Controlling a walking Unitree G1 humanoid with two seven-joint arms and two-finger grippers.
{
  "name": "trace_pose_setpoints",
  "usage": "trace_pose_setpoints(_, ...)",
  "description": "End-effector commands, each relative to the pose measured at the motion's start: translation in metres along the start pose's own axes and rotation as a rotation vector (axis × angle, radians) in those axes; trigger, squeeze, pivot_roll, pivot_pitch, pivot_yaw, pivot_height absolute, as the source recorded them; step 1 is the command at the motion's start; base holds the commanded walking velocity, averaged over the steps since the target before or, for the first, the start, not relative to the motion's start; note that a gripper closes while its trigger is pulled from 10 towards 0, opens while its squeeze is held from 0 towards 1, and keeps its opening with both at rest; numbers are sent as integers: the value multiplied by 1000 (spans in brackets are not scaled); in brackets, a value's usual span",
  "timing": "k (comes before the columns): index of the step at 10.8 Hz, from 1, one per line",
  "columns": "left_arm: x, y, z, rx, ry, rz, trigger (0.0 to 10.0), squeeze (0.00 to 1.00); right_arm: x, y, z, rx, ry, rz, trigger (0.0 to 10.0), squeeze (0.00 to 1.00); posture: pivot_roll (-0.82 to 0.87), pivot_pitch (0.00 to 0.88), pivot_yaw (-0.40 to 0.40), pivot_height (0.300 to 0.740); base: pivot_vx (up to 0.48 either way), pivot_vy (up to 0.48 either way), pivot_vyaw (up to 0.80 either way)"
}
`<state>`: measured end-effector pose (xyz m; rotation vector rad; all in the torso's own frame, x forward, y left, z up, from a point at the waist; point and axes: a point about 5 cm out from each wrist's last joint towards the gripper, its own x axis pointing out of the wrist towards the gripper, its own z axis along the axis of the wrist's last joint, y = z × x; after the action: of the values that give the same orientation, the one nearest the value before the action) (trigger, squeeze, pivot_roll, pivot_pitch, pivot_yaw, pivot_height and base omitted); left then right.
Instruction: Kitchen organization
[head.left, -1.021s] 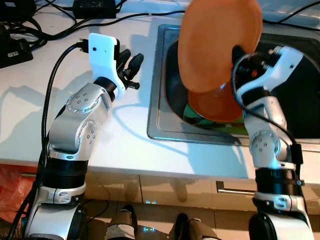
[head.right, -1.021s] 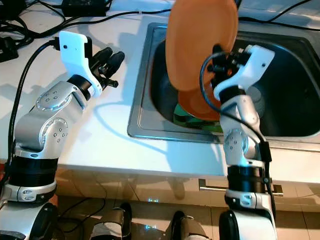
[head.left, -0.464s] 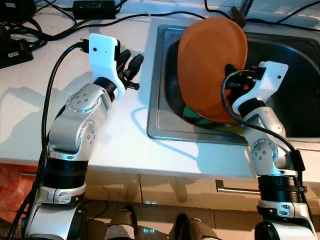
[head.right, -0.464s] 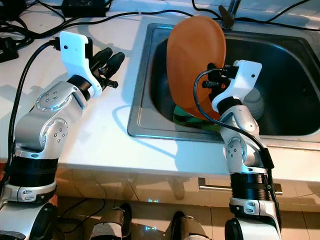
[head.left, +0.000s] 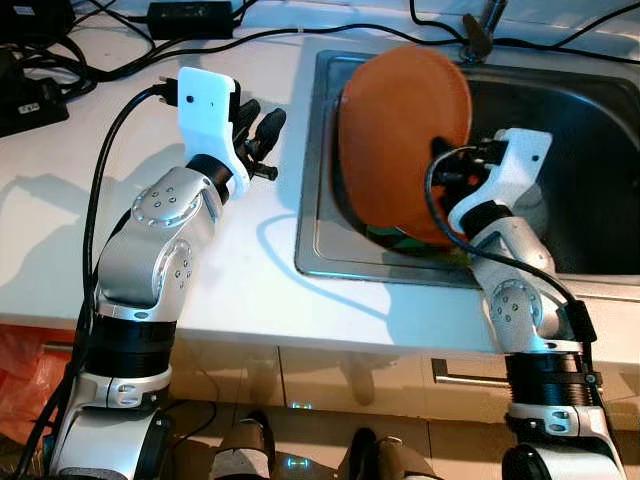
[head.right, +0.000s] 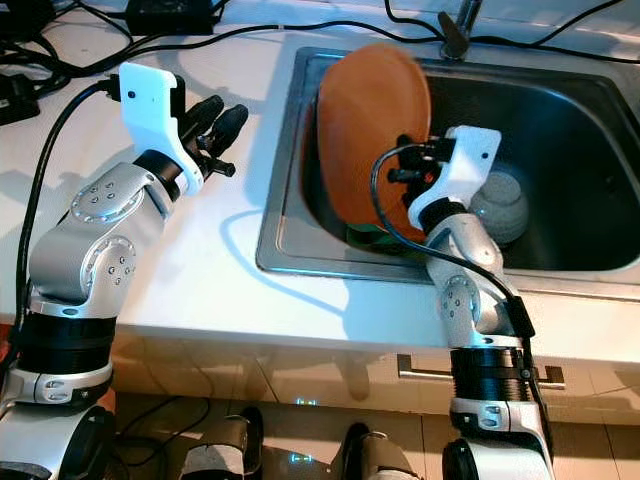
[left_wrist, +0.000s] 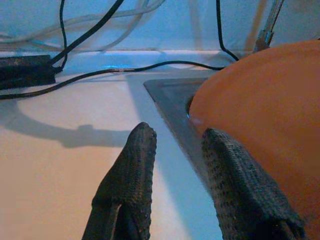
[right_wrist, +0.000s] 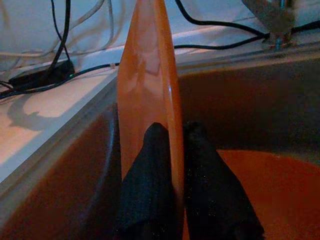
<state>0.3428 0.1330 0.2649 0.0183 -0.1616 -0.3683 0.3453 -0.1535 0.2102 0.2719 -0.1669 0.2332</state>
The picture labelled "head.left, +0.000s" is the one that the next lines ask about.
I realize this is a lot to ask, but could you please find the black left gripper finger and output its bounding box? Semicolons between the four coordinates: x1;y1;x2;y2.
233;98;263;156
252;107;289;169

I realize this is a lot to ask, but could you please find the orange plastic plate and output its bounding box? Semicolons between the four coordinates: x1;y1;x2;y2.
338;45;473;249

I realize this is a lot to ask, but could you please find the white ribbed bowl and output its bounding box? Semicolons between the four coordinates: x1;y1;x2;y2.
510;180;551;236

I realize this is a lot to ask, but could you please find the green plate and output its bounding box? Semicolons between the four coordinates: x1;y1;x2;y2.
365;225;471;263

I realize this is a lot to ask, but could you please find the stainless steel sink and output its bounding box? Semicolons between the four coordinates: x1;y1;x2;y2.
295;50;640;289

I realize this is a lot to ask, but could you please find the dark metal faucet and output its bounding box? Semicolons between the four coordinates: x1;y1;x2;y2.
462;0;506;61

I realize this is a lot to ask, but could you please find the black power adapter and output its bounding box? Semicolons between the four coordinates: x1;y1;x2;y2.
147;0;236;41

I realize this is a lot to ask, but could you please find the black labelled power brick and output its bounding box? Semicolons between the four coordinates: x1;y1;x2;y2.
0;70;71;138

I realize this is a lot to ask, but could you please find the beige base cabinet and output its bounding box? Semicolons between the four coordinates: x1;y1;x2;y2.
0;325;640;426

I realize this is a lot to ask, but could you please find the black electronics box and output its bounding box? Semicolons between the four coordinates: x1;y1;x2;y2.
0;0;76;41

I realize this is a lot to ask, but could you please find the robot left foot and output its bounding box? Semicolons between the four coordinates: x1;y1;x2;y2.
210;410;271;480

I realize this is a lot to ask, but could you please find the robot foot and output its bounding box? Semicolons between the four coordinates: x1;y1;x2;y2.
340;428;441;480
210;410;271;480

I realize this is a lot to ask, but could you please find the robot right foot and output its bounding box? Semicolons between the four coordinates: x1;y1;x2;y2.
340;428;441;480

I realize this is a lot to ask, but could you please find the red plastic bag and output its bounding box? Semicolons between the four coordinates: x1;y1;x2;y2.
0;325;76;446

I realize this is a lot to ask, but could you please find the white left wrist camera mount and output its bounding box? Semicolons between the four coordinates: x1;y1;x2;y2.
177;67;251;198

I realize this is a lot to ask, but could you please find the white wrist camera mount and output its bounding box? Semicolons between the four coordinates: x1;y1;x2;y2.
447;128;553;233
177;67;251;198

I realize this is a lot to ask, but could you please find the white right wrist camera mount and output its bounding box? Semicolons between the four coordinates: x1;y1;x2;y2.
447;128;553;233

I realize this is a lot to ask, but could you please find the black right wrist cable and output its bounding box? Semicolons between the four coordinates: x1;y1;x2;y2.
424;146;593;346

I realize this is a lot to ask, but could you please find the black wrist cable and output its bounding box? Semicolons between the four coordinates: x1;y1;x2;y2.
12;83;183;480
424;146;593;346

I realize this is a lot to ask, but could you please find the thin black counter cable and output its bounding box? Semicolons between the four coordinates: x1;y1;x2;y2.
232;24;469;49

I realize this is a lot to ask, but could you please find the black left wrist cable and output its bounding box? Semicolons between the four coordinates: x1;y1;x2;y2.
12;83;183;480

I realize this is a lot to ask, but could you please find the silver drawer handle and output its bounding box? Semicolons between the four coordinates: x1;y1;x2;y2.
432;358;601;386

